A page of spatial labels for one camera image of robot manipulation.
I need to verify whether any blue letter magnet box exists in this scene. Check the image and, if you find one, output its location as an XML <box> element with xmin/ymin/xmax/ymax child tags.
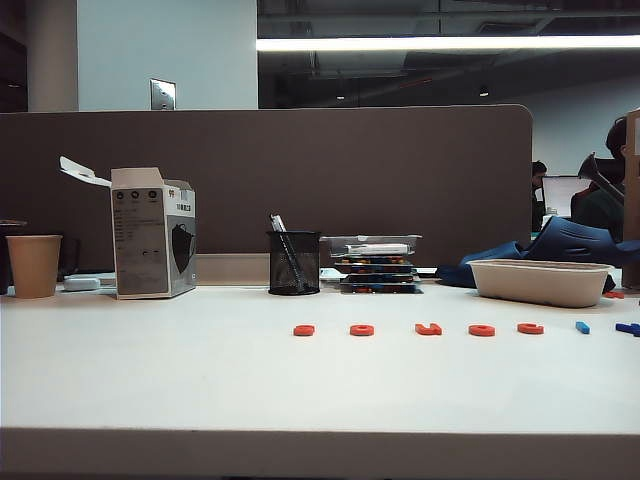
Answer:
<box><xmin>340</xmin><ymin>282</ymin><xmax>424</xmax><ymax>295</ymax></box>
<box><xmin>333</xmin><ymin>256</ymin><xmax>415</xmax><ymax>267</ymax></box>
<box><xmin>340</xmin><ymin>264</ymin><xmax>418</xmax><ymax>276</ymax></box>
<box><xmin>344</xmin><ymin>273</ymin><xmax>419</xmax><ymax>285</ymax></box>

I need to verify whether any black mesh pen holder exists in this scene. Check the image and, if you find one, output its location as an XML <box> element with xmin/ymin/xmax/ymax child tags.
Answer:
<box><xmin>265</xmin><ymin>229</ymin><xmax>323</xmax><ymax>297</ymax></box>

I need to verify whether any black and white pen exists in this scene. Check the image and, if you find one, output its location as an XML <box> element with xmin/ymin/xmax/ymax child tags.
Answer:
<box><xmin>269</xmin><ymin>213</ymin><xmax>307</xmax><ymax>291</ymax></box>

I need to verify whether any clear plastic case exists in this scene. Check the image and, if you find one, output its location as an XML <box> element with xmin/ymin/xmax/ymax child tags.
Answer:
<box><xmin>319</xmin><ymin>234</ymin><xmax>424</xmax><ymax>260</ymax></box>

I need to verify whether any brown desk partition panel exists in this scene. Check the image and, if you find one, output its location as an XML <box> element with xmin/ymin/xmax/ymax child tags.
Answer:
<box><xmin>0</xmin><ymin>103</ymin><xmax>534</xmax><ymax>296</ymax></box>

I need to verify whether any grey face mask box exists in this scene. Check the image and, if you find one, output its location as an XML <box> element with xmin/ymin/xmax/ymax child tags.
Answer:
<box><xmin>58</xmin><ymin>155</ymin><xmax>198</xmax><ymax>301</ymax></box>

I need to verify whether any beige oval tray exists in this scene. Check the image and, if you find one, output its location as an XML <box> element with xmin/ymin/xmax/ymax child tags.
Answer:
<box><xmin>466</xmin><ymin>258</ymin><xmax>616</xmax><ymax>309</ymax></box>

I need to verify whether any person with dark hair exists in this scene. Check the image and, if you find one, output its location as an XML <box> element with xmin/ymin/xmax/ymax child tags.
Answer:
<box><xmin>530</xmin><ymin>159</ymin><xmax>550</xmax><ymax>234</ymax></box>

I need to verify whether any small white case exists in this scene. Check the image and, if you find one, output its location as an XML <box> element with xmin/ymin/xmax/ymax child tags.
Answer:
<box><xmin>62</xmin><ymin>273</ymin><xmax>104</xmax><ymax>293</ymax></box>

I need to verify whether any white computer monitor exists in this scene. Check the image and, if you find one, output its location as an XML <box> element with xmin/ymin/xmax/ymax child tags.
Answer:
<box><xmin>541</xmin><ymin>174</ymin><xmax>593</xmax><ymax>221</ymax></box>

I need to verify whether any person in green shirt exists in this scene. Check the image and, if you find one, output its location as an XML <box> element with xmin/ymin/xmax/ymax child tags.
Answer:
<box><xmin>569</xmin><ymin>115</ymin><xmax>630</xmax><ymax>237</ymax></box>

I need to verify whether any black chair headrest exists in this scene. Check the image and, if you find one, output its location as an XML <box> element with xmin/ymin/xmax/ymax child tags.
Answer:
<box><xmin>577</xmin><ymin>151</ymin><xmax>627</xmax><ymax>207</ymax></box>

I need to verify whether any brown paper cup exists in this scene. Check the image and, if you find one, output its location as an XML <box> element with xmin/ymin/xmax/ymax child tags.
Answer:
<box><xmin>5</xmin><ymin>234</ymin><xmax>64</xmax><ymax>300</ymax></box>

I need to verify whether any brown cardboard box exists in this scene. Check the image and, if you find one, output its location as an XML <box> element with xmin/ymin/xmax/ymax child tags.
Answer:
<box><xmin>621</xmin><ymin>106</ymin><xmax>640</xmax><ymax>291</ymax></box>

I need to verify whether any beige desk rail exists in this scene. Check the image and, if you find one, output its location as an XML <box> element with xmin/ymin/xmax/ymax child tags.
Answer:
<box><xmin>193</xmin><ymin>253</ymin><xmax>274</xmax><ymax>288</ymax></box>

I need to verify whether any silver wall plate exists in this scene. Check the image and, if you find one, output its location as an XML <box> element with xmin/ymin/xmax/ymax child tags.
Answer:
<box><xmin>149</xmin><ymin>78</ymin><xmax>178</xmax><ymax>111</ymax></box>

